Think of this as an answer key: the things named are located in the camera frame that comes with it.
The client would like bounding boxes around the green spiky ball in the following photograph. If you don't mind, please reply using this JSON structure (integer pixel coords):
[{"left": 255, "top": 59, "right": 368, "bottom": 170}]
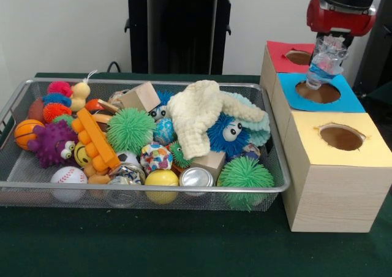
[
  {"left": 107, "top": 108, "right": 156, "bottom": 155},
  {"left": 217, "top": 157, "right": 274, "bottom": 211}
]

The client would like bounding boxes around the white baseball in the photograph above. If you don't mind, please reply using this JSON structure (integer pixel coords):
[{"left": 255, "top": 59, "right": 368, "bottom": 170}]
[{"left": 50, "top": 166, "right": 88, "bottom": 203}]

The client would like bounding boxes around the small orange basketball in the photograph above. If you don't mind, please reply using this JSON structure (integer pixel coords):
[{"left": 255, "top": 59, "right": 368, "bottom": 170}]
[{"left": 13, "top": 119, "right": 45, "bottom": 150}]

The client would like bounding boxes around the dark green tablecloth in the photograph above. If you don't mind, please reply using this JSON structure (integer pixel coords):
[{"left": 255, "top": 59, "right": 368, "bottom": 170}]
[{"left": 0, "top": 72, "right": 392, "bottom": 277}]

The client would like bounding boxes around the cream muslin cloth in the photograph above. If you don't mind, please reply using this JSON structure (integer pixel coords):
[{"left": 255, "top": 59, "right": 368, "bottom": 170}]
[{"left": 167, "top": 80, "right": 267, "bottom": 160}]

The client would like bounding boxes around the purple spiky toy with eyes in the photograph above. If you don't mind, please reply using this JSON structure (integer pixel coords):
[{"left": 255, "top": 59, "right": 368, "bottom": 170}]
[{"left": 28, "top": 120, "right": 79, "bottom": 168}]

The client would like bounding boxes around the silver can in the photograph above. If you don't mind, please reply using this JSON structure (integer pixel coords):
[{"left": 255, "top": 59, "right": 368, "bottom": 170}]
[{"left": 179, "top": 166, "right": 215, "bottom": 196}]

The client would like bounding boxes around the orange plastic comb toy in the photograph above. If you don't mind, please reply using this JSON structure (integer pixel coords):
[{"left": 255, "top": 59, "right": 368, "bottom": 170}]
[{"left": 72, "top": 107, "right": 121, "bottom": 172}]

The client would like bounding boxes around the wooden box with three holes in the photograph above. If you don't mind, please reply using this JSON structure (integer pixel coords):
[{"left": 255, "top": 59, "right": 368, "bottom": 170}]
[{"left": 259, "top": 41, "right": 392, "bottom": 233}]

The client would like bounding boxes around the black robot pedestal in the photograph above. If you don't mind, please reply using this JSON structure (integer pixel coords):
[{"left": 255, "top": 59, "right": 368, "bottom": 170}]
[{"left": 118, "top": 0, "right": 246, "bottom": 75}]

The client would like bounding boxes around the clear plastic packet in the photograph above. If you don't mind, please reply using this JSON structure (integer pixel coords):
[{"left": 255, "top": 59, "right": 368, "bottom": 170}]
[{"left": 305, "top": 34, "right": 349, "bottom": 91}]

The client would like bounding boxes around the yellow ball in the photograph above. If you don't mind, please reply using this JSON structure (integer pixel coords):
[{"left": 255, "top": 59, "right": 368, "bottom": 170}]
[{"left": 145, "top": 170, "right": 180, "bottom": 205}]

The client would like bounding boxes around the blue fuzzy toy with eyes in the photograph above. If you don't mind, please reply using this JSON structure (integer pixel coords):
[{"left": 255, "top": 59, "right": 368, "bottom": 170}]
[{"left": 206, "top": 113, "right": 251, "bottom": 154}]

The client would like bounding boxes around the clear mesh bin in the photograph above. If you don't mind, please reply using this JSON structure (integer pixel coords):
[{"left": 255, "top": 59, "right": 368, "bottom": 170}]
[{"left": 0, "top": 78, "right": 291, "bottom": 212}]

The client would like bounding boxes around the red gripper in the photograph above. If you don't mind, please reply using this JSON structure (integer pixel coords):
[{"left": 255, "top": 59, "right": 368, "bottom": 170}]
[{"left": 306, "top": 0, "right": 377, "bottom": 54}]

